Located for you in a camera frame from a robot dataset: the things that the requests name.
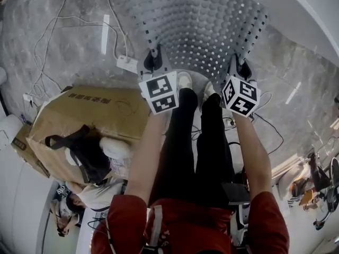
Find person's black trousers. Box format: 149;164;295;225
149;87;237;209

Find person's right white shoe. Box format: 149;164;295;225
203;81;217;102

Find person's right forearm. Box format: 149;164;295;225
232;112;273;204

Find large cardboard box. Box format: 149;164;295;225
26;85;151;185

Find white plush item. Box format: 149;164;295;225
99;136;132;159

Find small cardboard box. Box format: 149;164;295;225
10;122;51;179

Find person's white shoe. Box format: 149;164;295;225
176;71;193;91
203;81;217;102

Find person's left white shoe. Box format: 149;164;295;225
176;71;193;91

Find white power strip cable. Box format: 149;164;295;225
101;0;136;61

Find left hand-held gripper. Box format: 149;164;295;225
137;44;177;115

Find black belt pack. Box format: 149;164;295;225
221;182;251;205

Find person's left forearm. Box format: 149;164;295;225
123;109;173;204

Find person's red shirt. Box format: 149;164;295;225
91;191;290;254

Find white bathtub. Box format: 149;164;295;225
276;0;339;71

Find long white looping cable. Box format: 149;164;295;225
28;0;127;100

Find white power strip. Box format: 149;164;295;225
116;55;139;74

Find thin black cable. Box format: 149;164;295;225
253;112;284;156

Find black bag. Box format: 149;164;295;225
44;124;112;185

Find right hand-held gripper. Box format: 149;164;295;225
221;53;262;118

